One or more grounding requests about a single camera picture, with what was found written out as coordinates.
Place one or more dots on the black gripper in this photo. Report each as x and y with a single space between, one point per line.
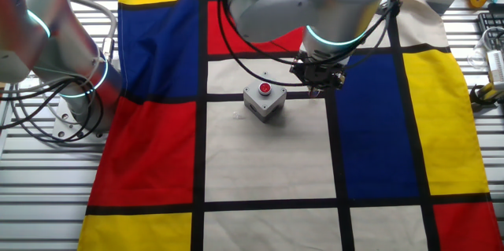
321 76

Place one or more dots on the yellow and black tool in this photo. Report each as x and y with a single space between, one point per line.
490 93

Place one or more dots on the colour-block patterned cloth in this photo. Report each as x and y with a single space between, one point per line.
267 156

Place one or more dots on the black keyboard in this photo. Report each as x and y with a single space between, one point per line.
490 21

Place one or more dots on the white ribbed device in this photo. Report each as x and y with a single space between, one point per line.
497 68

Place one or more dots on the grey box with red button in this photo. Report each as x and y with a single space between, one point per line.
264 103

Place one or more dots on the small clear plastic piece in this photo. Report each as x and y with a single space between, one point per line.
236 116

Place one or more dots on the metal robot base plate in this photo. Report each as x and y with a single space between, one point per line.
63 125

